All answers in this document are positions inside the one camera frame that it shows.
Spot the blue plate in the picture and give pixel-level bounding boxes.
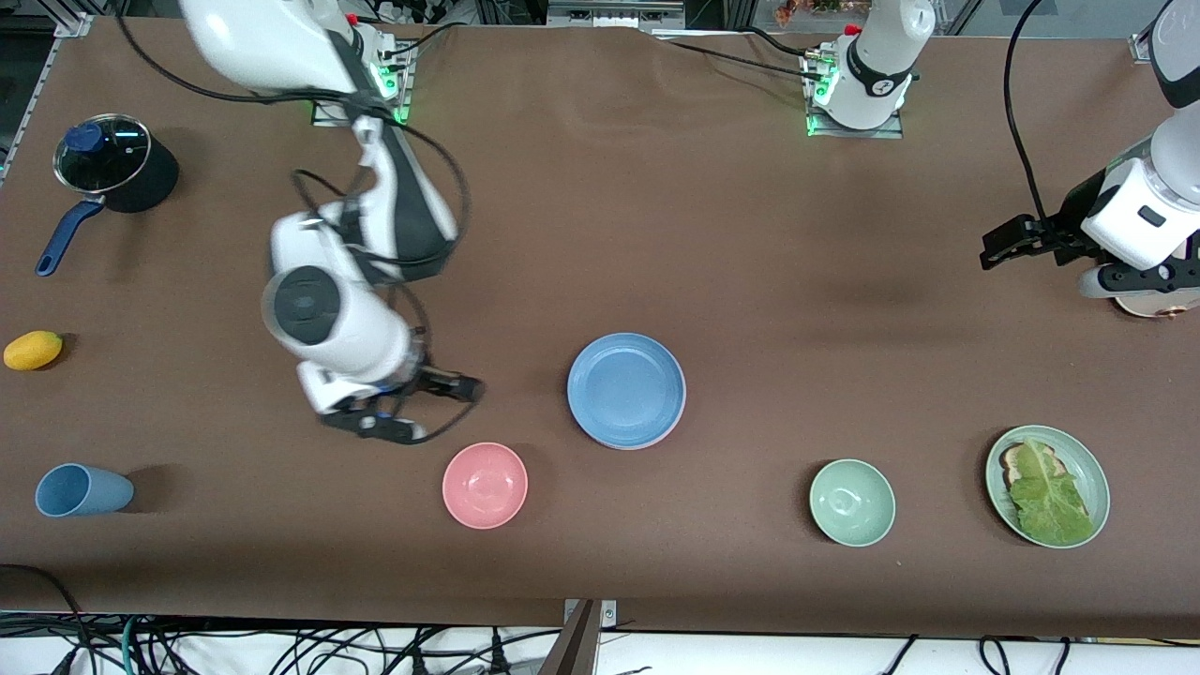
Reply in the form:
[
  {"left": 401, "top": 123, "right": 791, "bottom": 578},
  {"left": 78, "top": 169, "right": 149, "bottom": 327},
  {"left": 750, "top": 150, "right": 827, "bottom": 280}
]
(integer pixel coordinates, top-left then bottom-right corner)
[{"left": 567, "top": 333, "right": 686, "bottom": 451}]

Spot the pink plate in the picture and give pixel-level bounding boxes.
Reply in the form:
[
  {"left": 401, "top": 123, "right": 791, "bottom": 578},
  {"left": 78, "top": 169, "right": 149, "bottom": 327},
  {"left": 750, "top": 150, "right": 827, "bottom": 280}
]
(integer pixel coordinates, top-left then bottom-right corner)
[{"left": 600, "top": 375, "right": 688, "bottom": 452}]

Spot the small pink bowl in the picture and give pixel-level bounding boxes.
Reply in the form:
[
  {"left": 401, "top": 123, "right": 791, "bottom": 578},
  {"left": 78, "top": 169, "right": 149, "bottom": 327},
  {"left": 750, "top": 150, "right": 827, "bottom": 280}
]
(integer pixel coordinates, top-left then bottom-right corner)
[{"left": 442, "top": 442, "right": 529, "bottom": 530}]

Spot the beige appliance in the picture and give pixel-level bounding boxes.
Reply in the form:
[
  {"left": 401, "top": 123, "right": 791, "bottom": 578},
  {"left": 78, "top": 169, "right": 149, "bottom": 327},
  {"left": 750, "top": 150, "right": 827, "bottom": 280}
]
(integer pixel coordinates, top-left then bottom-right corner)
[{"left": 1111, "top": 289, "right": 1200, "bottom": 321}]

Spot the bread slice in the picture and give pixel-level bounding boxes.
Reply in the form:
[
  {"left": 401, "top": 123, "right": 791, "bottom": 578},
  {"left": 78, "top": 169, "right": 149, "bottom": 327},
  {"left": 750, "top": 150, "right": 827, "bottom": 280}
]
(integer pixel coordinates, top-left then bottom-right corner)
[{"left": 999, "top": 442, "right": 1065, "bottom": 488}]

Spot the green plate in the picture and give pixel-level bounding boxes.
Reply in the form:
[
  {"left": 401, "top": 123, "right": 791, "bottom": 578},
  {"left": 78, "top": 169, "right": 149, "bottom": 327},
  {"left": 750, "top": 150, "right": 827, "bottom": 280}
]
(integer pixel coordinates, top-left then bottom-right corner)
[{"left": 984, "top": 425, "right": 1111, "bottom": 549}]

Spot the green lettuce leaf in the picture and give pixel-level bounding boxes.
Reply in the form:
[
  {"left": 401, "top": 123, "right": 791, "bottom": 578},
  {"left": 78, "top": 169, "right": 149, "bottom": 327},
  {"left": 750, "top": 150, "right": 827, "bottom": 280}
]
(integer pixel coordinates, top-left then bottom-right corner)
[{"left": 1008, "top": 439, "right": 1096, "bottom": 547}]

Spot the dark pole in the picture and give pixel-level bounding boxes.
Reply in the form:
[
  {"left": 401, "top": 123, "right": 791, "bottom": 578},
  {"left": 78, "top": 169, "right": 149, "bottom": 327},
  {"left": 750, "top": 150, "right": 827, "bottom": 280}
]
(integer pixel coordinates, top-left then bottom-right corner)
[{"left": 539, "top": 600, "right": 601, "bottom": 675}]

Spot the small green bowl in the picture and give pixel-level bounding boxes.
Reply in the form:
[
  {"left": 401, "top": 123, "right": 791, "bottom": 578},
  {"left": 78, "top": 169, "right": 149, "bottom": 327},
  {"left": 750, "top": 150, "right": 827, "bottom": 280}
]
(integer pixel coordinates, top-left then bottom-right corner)
[{"left": 809, "top": 458, "right": 896, "bottom": 548}]

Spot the blue cup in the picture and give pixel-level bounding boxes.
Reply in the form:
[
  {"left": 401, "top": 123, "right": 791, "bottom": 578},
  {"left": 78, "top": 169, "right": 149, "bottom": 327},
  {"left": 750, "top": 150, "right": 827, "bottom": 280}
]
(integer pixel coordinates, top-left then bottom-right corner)
[{"left": 35, "top": 463, "right": 135, "bottom": 518}]

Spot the glass lid with blue knob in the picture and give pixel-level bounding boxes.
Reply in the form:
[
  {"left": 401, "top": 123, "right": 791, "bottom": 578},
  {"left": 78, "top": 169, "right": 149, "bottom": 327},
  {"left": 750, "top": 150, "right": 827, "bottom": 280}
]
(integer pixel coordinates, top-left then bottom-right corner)
[{"left": 53, "top": 114, "right": 152, "bottom": 196}]

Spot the yellow lemon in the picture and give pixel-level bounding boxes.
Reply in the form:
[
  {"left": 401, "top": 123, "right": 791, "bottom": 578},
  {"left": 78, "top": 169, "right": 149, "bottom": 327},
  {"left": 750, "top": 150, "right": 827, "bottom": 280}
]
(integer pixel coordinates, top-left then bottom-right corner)
[{"left": 3, "top": 330, "right": 64, "bottom": 371}]

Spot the grey power strip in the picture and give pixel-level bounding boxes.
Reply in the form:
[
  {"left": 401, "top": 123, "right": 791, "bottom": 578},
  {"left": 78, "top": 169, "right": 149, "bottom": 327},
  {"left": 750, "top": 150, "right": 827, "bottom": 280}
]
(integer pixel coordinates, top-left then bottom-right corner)
[{"left": 547, "top": 0, "right": 685, "bottom": 29}]

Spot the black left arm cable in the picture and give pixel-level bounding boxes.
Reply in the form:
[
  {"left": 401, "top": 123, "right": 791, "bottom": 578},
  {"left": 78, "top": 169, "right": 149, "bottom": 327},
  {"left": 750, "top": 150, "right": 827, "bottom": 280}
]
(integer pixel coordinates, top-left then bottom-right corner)
[{"left": 1005, "top": 0, "right": 1051, "bottom": 221}]

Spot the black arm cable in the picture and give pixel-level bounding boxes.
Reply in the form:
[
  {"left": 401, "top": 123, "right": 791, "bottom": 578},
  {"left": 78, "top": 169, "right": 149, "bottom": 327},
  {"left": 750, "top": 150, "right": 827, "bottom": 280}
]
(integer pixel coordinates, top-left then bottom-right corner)
[
  {"left": 1005, "top": 0, "right": 1051, "bottom": 221},
  {"left": 112, "top": 0, "right": 470, "bottom": 282}
]

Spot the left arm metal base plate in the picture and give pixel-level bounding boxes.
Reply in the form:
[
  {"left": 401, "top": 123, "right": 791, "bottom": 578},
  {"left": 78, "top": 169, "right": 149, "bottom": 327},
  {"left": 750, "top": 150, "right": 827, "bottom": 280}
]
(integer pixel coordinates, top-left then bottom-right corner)
[{"left": 806, "top": 52, "right": 906, "bottom": 140}]

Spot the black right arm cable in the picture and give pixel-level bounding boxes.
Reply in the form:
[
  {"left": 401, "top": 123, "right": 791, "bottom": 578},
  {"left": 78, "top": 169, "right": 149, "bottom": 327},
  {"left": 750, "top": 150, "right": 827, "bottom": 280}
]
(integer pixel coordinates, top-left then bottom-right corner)
[{"left": 112, "top": 0, "right": 470, "bottom": 282}]

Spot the small metal bracket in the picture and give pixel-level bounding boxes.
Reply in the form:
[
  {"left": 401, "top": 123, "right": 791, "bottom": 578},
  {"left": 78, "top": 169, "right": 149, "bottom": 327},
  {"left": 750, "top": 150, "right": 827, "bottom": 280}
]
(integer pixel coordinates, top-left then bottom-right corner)
[{"left": 562, "top": 598, "right": 618, "bottom": 627}]

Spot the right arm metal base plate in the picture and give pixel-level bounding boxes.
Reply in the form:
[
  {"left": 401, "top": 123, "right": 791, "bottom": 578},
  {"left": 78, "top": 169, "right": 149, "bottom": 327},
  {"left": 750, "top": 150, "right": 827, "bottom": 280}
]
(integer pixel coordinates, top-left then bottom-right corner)
[{"left": 311, "top": 42, "right": 412, "bottom": 128}]

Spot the black base cable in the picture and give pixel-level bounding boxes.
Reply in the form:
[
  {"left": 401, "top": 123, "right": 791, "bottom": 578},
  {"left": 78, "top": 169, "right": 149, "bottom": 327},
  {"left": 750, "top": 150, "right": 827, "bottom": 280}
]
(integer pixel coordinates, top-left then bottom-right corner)
[
  {"left": 656, "top": 37, "right": 826, "bottom": 81},
  {"left": 745, "top": 26, "right": 818, "bottom": 59},
  {"left": 380, "top": 21, "right": 479, "bottom": 67}
]

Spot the black pot with blue handle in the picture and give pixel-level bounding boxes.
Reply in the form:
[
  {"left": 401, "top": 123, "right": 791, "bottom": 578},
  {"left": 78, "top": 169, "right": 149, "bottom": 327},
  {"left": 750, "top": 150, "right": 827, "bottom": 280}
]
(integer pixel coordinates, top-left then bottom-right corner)
[{"left": 36, "top": 141, "right": 180, "bottom": 278}]

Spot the black floor cable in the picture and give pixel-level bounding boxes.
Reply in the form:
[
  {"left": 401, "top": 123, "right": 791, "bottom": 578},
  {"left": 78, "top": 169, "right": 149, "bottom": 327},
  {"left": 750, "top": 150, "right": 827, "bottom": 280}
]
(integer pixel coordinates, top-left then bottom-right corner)
[{"left": 0, "top": 562, "right": 90, "bottom": 675}]

